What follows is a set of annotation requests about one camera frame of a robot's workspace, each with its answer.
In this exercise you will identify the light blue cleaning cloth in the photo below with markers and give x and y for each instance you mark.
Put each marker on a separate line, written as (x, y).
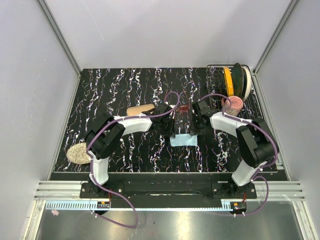
(181, 140)

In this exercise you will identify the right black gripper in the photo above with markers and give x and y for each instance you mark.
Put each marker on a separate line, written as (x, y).
(194, 130)

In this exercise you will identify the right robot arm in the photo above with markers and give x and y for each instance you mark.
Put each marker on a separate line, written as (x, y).
(257, 145)

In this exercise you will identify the yellow plate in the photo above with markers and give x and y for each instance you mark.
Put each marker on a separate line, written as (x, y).
(228, 81)

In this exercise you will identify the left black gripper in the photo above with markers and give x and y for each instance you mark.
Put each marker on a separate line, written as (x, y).
(170, 132)

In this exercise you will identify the white plate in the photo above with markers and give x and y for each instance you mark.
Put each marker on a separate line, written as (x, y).
(247, 82)

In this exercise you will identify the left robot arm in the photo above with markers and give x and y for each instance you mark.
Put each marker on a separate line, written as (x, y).
(102, 140)

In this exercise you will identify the beige patterned round coaster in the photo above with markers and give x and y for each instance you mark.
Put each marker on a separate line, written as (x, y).
(76, 154)

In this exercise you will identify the dark green plate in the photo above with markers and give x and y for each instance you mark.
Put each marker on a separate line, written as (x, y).
(238, 80)

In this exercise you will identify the small pink scrap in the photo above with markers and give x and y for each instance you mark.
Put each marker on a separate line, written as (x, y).
(55, 212)

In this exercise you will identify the red sunglasses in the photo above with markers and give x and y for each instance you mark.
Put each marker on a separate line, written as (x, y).
(184, 108)

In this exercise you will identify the black wire dish rack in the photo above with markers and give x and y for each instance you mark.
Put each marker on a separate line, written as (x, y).
(216, 85)

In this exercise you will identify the pink patterned mug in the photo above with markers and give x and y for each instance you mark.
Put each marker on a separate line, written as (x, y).
(234, 107)

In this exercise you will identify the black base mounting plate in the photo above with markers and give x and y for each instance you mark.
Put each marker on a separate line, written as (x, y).
(210, 185)

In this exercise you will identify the black glasses case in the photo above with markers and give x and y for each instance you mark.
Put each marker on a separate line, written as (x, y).
(136, 110)

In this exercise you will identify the aluminium rail frame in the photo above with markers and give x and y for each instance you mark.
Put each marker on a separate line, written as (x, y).
(59, 195)

